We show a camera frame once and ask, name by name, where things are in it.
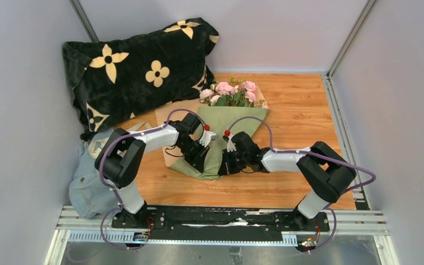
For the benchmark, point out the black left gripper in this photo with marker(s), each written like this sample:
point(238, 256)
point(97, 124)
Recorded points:
point(198, 160)

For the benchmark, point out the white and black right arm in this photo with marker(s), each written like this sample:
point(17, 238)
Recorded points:
point(327, 173)

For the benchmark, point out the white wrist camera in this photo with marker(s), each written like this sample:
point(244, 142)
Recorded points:
point(207, 137)
point(230, 144)

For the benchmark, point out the pink fake flower stem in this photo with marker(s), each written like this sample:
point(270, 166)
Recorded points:
point(238, 94)
point(211, 95)
point(259, 103)

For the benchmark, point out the aluminium frame rail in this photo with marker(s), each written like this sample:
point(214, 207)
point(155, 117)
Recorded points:
point(349, 225)

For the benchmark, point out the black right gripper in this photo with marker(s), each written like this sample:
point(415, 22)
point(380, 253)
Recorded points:
point(227, 168)

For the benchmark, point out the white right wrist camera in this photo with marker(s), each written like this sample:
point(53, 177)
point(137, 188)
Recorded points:
point(230, 144)

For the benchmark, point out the black floral pillow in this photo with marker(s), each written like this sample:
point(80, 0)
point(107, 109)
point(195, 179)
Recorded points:
point(111, 82)

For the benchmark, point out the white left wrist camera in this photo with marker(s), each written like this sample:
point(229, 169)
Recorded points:
point(207, 137)

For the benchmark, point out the light blue cloth bag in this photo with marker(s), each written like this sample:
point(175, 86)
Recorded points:
point(88, 196)

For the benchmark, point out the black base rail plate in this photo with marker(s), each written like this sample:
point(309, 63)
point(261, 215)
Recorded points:
point(200, 223)

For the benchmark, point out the green and peach wrapping paper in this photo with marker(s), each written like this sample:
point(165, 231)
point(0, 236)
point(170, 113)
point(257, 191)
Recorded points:
point(219, 119)

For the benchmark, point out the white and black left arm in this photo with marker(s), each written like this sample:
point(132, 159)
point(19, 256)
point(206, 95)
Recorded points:
point(119, 160)

